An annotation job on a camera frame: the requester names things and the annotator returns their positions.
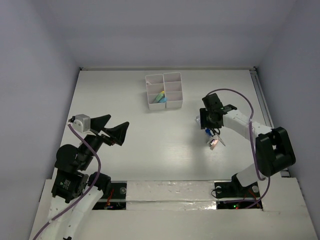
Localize pink white correction tape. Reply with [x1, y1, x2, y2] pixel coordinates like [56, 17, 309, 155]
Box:
[206, 138, 219, 150]

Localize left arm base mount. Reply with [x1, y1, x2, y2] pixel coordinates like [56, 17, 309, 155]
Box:
[93, 181, 127, 211]

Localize light blue marker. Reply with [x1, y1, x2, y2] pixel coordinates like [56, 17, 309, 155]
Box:
[158, 97, 167, 103]

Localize clear glue bottle blue cap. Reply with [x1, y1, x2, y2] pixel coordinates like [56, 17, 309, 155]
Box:
[195, 115, 213, 138]

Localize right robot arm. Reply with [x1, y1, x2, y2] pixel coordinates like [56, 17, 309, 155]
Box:
[197, 93, 296, 199]

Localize green clear highlighter marker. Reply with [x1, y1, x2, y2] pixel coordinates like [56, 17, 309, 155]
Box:
[152, 93, 165, 104]

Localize white organizer tray right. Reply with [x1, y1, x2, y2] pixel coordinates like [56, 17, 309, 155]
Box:
[163, 72, 183, 109]

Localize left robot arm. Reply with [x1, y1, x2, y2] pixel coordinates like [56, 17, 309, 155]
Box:
[33, 114, 130, 240]

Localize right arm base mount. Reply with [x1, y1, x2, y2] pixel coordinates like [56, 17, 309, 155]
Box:
[211, 181, 263, 210]

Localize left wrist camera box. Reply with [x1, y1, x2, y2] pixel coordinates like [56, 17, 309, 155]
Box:
[68, 114, 91, 133]

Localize white organizer tray left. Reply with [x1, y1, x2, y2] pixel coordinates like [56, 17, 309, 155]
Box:
[145, 74, 166, 111]

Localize white organizer tray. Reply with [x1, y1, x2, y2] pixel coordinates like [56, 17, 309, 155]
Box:
[163, 72, 183, 109]
[145, 74, 166, 111]

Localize black handled scissors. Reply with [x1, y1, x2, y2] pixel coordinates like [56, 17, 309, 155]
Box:
[211, 128, 226, 146]

